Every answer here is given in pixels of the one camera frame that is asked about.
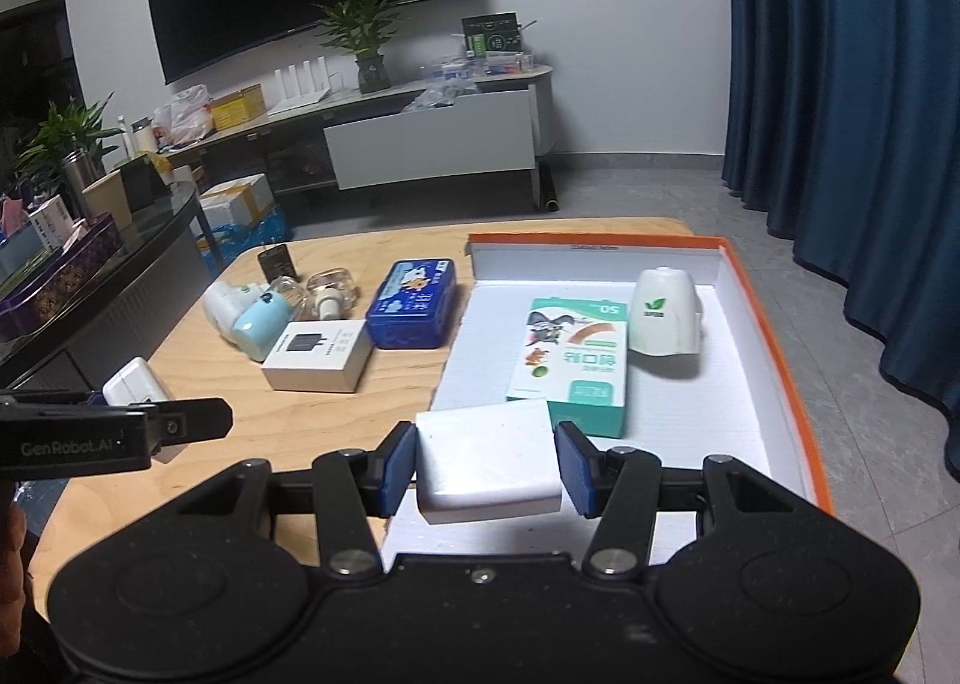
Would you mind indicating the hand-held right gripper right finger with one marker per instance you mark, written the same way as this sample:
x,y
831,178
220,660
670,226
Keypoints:
x,y
574,468

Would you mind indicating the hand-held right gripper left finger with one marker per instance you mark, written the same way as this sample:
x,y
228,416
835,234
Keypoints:
x,y
399,468

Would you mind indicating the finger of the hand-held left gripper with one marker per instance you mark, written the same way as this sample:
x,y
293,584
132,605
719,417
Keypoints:
x,y
196,420

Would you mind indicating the white charger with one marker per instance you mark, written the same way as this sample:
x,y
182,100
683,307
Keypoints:
x,y
135,380

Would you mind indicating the white rectangular block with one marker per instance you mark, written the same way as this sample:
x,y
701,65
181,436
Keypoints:
x,y
487,459

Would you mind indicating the green bandage box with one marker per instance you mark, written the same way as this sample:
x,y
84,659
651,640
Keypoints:
x,y
574,361

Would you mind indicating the light blue toothpick holder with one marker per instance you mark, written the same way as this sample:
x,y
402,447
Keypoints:
x,y
261,328

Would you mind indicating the white plug-in device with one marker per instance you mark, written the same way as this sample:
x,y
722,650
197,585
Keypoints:
x,y
225,309

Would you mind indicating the white and black charger box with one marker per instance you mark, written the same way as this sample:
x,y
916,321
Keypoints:
x,y
315,358

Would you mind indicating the orange-rimmed white box tray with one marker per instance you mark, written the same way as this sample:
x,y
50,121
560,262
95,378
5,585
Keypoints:
x,y
720,414

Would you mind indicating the blue tin case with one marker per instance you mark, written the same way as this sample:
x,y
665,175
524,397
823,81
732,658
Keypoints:
x,y
412,305

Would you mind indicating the black coffee table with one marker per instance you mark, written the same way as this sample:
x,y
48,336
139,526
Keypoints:
x,y
127,294

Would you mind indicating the purple tin box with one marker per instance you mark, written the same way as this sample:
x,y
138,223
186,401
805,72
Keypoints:
x,y
52,279

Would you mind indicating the small black card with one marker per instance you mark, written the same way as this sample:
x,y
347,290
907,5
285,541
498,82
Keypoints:
x,y
276,264

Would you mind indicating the clear glass bottle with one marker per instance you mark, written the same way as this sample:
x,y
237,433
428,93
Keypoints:
x,y
334,290

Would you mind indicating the blue plastic bag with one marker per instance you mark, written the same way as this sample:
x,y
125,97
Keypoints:
x,y
259,230

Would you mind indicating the cardboard box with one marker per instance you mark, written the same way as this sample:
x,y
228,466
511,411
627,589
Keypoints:
x,y
240,200

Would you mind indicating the brown paper box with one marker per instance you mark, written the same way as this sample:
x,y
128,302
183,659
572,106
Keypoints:
x,y
105,200

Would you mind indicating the black roll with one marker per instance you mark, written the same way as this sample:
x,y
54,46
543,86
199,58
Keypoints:
x,y
550,189

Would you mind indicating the white plastic bag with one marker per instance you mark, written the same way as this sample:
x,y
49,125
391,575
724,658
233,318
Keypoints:
x,y
182,118

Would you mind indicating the plant in steel vase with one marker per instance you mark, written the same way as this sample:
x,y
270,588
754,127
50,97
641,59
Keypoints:
x,y
71,136

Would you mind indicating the yellow box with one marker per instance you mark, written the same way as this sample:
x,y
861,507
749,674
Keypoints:
x,y
238,106

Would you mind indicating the white television cabinet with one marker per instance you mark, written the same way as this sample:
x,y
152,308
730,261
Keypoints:
x,y
427,140

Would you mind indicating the white router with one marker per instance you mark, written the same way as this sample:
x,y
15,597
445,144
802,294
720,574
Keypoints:
x,y
300,91

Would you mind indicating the clear plastic bags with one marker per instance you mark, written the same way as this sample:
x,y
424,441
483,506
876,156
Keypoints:
x,y
431,97

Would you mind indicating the pile of small packages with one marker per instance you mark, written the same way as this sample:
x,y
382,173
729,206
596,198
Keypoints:
x,y
480,65

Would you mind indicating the potted bamboo plant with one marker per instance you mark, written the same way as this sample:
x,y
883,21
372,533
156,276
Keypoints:
x,y
364,24

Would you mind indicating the black and green box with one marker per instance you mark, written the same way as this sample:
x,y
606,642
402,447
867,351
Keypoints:
x,y
491,33

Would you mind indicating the blue curtain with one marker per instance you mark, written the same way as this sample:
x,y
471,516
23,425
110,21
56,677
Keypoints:
x,y
847,91

